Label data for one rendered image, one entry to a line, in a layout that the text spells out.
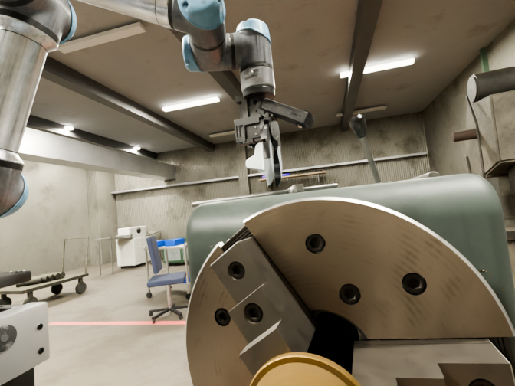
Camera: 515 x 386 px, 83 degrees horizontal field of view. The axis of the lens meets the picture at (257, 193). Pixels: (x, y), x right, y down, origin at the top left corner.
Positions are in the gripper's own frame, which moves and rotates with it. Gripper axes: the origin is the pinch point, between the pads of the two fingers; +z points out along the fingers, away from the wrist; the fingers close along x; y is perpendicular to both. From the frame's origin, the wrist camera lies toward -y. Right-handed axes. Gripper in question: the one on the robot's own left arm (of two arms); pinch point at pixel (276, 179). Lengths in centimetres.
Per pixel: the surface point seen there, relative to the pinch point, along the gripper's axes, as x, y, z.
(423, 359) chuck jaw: 35.5, -20.2, 18.8
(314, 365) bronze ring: 40.7, -12.9, 17.2
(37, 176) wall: -494, 830, -149
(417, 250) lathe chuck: 32.0, -21.2, 11.1
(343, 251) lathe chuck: 32.0, -15.0, 11.0
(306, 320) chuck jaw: 34.1, -11.2, 16.7
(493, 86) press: -318, -161, -104
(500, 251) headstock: 16.3, -32.4, 14.2
